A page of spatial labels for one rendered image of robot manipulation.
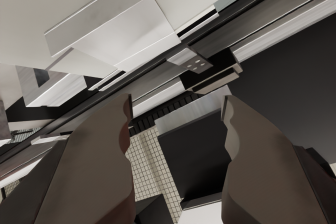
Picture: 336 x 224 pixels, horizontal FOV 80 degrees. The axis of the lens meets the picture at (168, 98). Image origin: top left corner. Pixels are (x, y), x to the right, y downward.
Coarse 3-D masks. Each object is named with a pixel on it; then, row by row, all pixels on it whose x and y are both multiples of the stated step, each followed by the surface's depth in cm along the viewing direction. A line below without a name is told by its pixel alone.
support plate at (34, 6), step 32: (0, 0) 12; (32, 0) 13; (64, 0) 14; (160, 0) 17; (192, 0) 19; (0, 32) 14; (32, 32) 15; (32, 64) 19; (64, 64) 21; (96, 64) 23
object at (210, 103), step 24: (216, 96) 22; (168, 120) 25; (192, 120) 23; (216, 120) 21; (168, 144) 24; (192, 144) 22; (216, 144) 21; (192, 168) 22; (216, 168) 21; (192, 192) 22
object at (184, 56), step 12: (180, 48) 28; (192, 48) 30; (228, 48) 40; (168, 60) 29; (180, 60) 31; (192, 60) 33; (204, 60) 36; (216, 60) 41; (228, 60) 40; (192, 72) 43; (204, 72) 42; (216, 72) 41; (228, 72) 41; (192, 84) 43; (204, 84) 43; (216, 84) 45
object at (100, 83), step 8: (208, 16) 24; (216, 16) 24; (192, 24) 24; (200, 24) 24; (184, 32) 25; (192, 32) 25; (112, 72) 27; (120, 72) 29; (128, 72) 29; (88, 80) 29; (96, 80) 28; (104, 80) 28; (112, 80) 30; (88, 88) 29; (104, 88) 31
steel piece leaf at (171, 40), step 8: (160, 40) 23; (168, 40) 24; (176, 40) 25; (144, 48) 24; (152, 48) 25; (160, 48) 25; (168, 48) 26; (136, 56) 25; (144, 56) 26; (152, 56) 27; (120, 64) 25; (128, 64) 26; (136, 64) 27
